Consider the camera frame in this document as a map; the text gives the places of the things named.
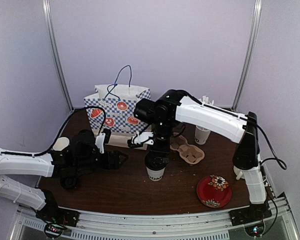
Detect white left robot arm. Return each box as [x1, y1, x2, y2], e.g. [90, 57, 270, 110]
[0, 129, 129, 222]

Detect white paper cup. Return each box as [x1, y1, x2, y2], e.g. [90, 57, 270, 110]
[146, 166, 166, 182]
[52, 136, 70, 151]

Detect aluminium front rail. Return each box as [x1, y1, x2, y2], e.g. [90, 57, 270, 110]
[7, 197, 300, 240]

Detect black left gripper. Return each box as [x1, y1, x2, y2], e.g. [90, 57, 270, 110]
[75, 149, 129, 172]

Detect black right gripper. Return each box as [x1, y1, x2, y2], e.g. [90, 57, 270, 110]
[148, 120, 175, 168]

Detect brown pulp cup carrier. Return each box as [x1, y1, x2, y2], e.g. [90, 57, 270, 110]
[170, 135, 205, 166]

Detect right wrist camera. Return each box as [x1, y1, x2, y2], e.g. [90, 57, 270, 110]
[127, 131, 154, 149]

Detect cream ceramic mug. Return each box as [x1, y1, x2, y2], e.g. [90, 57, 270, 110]
[233, 166, 245, 181]

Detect black plastic lid stack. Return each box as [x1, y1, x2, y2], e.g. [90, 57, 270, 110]
[60, 173, 80, 190]

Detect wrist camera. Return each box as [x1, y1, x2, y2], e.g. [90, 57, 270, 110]
[95, 129, 111, 154]
[127, 131, 154, 149]

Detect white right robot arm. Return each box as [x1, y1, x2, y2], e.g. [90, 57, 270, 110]
[129, 89, 267, 221]

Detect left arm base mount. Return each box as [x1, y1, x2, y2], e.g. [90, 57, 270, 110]
[36, 198, 80, 227]

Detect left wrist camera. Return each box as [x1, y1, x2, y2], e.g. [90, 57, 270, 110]
[95, 129, 111, 154]

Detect red floral plate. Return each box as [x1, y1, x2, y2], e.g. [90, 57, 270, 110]
[196, 174, 233, 209]

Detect white cup holding straws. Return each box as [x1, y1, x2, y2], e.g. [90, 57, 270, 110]
[194, 126, 211, 145]

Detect blue checkered paper bag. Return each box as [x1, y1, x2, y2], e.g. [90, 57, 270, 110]
[83, 75, 151, 148]

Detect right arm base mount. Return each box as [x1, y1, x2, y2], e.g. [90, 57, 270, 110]
[228, 194, 273, 226]

